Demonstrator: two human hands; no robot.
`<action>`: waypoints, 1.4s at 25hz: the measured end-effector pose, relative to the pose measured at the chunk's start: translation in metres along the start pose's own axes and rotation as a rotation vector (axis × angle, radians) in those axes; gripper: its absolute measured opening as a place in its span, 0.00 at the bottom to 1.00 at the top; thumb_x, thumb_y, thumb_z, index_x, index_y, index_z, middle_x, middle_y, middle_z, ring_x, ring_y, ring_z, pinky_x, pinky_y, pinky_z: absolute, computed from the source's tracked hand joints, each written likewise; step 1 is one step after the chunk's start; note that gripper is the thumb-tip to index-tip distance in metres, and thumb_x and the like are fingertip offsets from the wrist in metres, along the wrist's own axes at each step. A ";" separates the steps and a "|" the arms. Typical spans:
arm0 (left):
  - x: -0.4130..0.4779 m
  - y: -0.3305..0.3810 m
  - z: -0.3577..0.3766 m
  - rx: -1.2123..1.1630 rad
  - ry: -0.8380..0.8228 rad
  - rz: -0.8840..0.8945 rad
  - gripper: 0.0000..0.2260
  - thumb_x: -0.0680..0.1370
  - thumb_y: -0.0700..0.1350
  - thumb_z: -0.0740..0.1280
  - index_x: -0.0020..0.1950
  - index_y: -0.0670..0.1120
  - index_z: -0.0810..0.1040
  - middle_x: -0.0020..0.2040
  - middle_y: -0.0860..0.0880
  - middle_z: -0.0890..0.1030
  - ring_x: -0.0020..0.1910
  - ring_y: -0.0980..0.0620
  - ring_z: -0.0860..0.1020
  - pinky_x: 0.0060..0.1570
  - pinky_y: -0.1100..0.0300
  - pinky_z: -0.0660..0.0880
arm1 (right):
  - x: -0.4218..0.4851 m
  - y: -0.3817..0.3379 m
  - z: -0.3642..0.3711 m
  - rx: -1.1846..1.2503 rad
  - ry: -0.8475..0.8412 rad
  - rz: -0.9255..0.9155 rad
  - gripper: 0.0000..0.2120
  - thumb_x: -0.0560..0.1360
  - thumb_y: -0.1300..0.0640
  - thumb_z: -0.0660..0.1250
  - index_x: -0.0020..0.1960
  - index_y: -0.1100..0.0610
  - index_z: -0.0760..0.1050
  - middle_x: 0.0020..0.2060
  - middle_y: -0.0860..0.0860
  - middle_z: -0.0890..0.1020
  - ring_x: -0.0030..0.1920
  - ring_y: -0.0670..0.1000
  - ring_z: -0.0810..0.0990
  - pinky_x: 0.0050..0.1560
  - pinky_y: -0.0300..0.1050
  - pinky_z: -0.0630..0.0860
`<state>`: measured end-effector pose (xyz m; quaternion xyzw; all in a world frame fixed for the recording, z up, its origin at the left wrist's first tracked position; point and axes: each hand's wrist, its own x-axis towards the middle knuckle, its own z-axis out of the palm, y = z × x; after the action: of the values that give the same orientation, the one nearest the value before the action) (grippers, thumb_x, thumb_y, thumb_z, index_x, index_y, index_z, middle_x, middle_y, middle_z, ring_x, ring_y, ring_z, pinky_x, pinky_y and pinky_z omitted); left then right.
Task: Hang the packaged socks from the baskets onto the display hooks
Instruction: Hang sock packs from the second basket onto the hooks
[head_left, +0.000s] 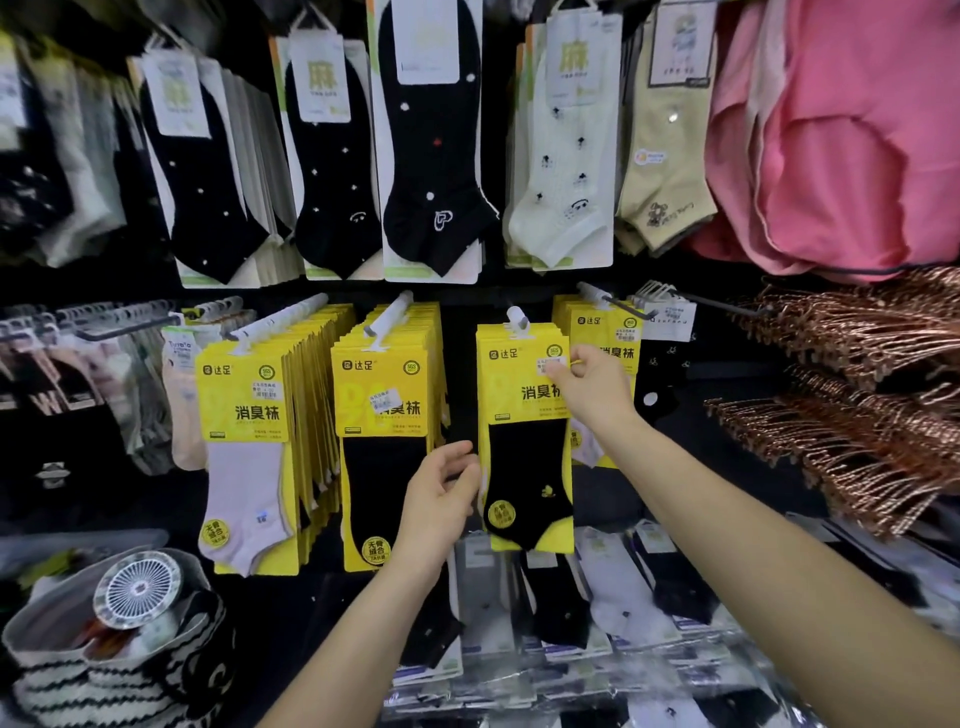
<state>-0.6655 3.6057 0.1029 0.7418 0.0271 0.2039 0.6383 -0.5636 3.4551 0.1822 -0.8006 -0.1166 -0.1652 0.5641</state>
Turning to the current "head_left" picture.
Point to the row of clear bagged socks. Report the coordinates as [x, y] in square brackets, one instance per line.
[622, 592]

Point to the white handheld fan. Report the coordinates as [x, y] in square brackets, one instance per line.
[137, 590]

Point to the person's right hand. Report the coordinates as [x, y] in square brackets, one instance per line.
[600, 390]

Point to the clear price tag holder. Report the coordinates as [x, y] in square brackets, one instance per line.
[671, 321]

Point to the black white zigzag tote bag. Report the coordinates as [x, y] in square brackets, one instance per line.
[75, 690]

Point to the bunch of pastel sock packs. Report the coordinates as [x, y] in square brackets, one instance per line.
[180, 420]

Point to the black dotted sock white card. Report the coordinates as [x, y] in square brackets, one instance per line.
[210, 210]

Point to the beige sock pack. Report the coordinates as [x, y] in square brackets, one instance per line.
[660, 187]

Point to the white tipped peg hook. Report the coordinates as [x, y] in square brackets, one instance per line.
[517, 319]
[281, 319]

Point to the bunch yellow sock packets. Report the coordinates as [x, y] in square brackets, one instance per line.
[240, 405]
[607, 330]
[382, 495]

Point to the white plastic bin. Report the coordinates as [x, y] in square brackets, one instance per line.
[82, 544]

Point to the cream dotted sock pack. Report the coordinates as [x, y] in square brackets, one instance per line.
[559, 202]

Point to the person's left forearm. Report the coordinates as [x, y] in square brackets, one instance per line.
[352, 652]

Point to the black dotted tall socks bunch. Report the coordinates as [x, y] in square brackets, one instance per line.
[30, 202]

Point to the yellow packet black sock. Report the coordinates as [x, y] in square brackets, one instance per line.
[525, 480]

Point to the heap of copper hangers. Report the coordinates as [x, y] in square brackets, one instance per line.
[862, 435]

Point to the person's left hand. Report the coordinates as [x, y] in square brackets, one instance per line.
[435, 517]

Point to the row black socks white cards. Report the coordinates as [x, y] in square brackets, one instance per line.
[334, 195]

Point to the row black socks peach cuffs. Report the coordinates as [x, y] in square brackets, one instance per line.
[52, 405]

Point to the pink garments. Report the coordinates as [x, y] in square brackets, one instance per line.
[847, 150]

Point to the person's right forearm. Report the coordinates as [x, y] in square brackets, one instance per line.
[787, 570]

